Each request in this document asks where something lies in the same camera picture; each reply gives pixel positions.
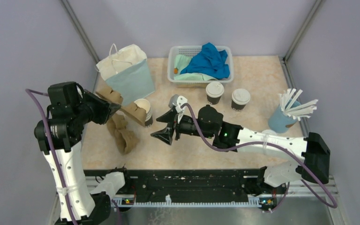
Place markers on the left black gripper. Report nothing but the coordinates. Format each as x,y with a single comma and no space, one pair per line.
105,107

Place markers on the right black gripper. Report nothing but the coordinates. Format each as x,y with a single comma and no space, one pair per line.
166,134

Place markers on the stack of paper cups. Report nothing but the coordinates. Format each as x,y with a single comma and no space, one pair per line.
145,104

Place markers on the paper coffee cup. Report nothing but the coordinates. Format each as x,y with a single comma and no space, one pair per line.
237,107
213,100

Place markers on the white lid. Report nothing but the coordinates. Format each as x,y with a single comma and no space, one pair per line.
241,96
214,89

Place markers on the brown cardboard cup carrier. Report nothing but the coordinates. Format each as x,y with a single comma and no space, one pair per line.
125,139

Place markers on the stack of white lids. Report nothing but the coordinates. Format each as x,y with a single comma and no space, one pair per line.
269,132

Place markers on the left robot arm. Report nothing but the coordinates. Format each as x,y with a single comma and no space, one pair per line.
59,136

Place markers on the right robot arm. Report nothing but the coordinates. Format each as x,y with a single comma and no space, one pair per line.
306,158

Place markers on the pale blue paper bag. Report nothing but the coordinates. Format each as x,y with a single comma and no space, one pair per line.
127,72

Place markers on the white plastic basket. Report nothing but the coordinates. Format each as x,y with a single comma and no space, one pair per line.
191,51

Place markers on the mint green cloth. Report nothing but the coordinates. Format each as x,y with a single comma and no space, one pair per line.
180,63

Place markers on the blue cloth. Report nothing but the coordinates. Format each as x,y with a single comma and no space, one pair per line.
209,61

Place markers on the blue straw holder cup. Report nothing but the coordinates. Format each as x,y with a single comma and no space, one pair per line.
279,122

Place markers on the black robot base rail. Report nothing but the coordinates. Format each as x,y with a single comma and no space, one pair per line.
234,188

